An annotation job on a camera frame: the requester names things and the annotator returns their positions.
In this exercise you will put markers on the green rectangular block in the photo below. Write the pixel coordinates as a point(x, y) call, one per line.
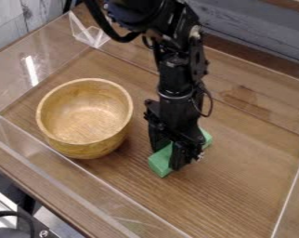
point(158, 159)

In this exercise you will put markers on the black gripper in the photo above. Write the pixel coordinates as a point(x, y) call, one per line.
point(173, 123)

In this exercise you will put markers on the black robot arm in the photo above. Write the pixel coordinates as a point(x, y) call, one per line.
point(170, 30)

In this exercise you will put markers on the clear acrylic corner bracket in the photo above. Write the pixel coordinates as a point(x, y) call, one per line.
point(90, 36)

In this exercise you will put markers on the black metal table bracket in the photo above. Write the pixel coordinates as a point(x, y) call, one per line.
point(41, 230)

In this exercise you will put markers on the clear acrylic barrier wall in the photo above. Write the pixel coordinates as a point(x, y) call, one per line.
point(229, 196)

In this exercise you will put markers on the brown wooden bowl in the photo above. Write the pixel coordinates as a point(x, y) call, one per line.
point(83, 117)

